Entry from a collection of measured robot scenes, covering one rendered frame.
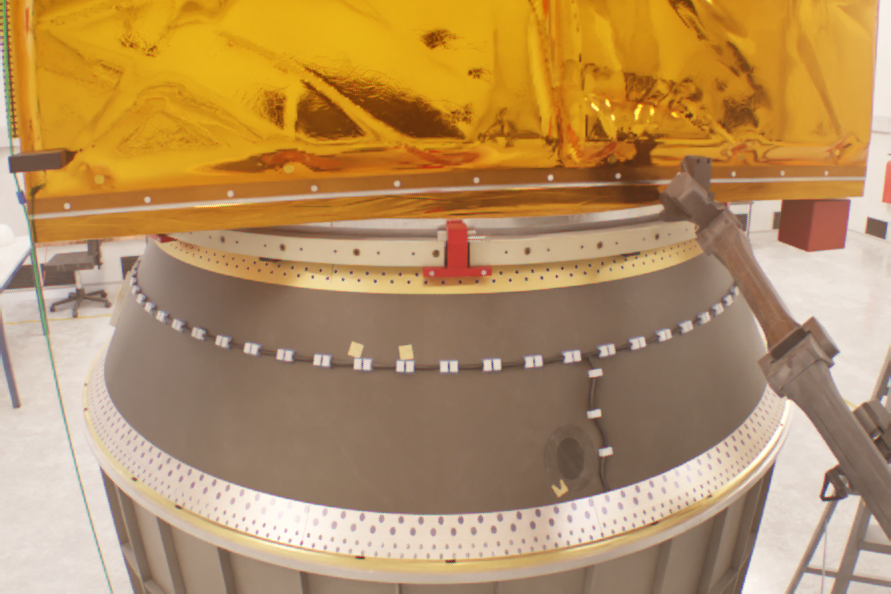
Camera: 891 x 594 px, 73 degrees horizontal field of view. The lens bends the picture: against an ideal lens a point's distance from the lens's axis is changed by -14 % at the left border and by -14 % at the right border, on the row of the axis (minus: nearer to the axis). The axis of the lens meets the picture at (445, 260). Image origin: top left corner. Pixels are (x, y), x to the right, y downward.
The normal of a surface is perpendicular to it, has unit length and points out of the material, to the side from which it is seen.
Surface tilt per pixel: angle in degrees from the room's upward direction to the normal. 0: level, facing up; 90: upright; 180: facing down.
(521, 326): 62
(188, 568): 90
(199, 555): 90
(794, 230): 90
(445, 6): 88
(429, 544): 43
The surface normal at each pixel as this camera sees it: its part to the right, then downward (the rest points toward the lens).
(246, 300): -0.39, -0.23
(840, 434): -0.68, -0.23
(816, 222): 0.26, 0.26
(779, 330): -0.77, -0.55
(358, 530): -0.08, -0.52
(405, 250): -0.04, 0.27
